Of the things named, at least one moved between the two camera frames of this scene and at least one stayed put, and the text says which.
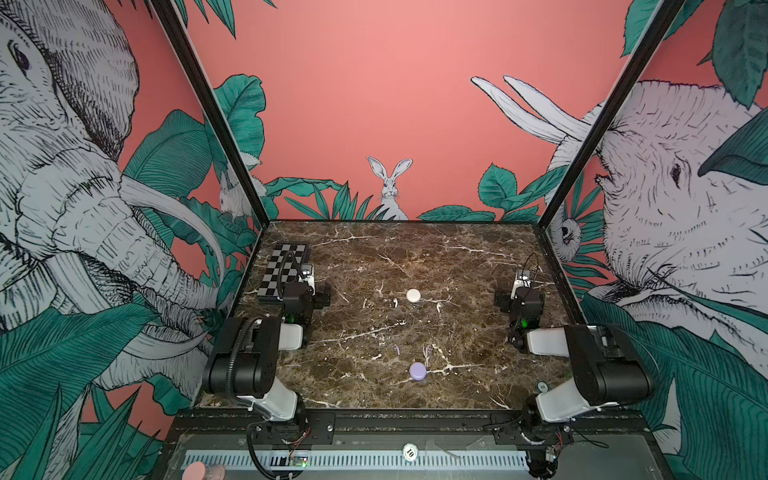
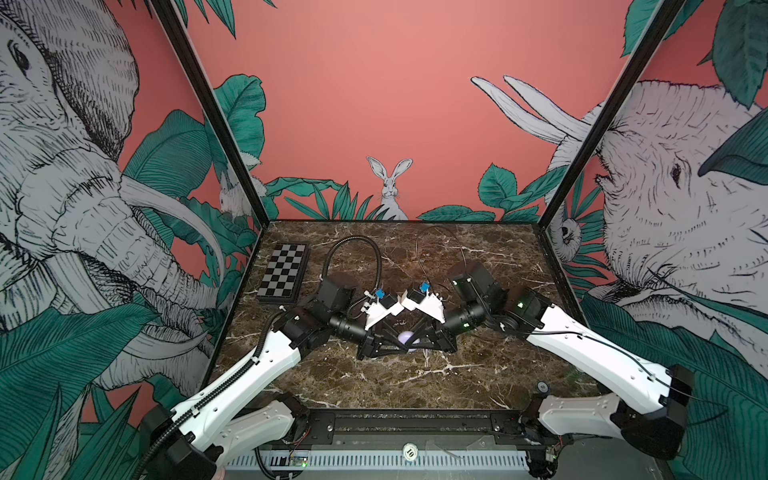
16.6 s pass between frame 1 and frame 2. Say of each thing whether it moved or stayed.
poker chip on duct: stayed
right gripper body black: moved
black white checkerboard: stayed
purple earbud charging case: moved
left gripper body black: moved
